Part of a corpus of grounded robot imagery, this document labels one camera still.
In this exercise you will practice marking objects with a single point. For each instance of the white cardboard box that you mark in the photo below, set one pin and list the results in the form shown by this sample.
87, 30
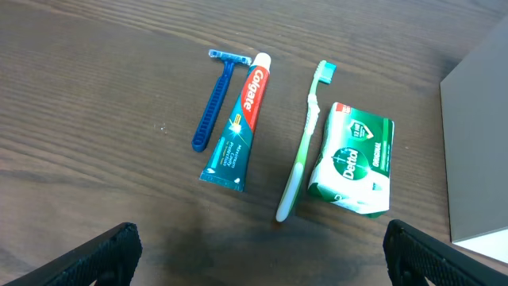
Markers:
474, 114

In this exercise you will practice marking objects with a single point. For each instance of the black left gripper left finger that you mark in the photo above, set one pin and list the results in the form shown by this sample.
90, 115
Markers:
109, 259

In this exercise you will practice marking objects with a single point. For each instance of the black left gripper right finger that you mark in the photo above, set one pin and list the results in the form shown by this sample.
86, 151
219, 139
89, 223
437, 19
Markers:
415, 258

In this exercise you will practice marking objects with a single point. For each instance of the Colgate toothpaste tube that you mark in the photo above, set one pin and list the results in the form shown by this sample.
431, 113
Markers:
228, 163

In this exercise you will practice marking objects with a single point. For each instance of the green white toothbrush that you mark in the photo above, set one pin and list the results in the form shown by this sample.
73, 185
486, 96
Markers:
323, 74

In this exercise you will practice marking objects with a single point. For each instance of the green Dettol soap bar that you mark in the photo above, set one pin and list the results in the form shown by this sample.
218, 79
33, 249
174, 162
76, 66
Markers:
353, 169

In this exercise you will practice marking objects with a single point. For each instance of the blue disposable razor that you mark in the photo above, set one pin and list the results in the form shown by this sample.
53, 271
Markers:
209, 116

